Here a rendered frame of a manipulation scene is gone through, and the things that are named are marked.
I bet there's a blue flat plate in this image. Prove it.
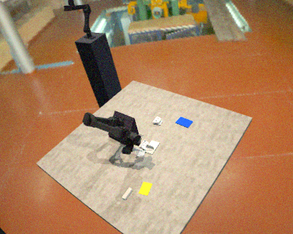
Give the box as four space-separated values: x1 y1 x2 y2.
176 117 193 128

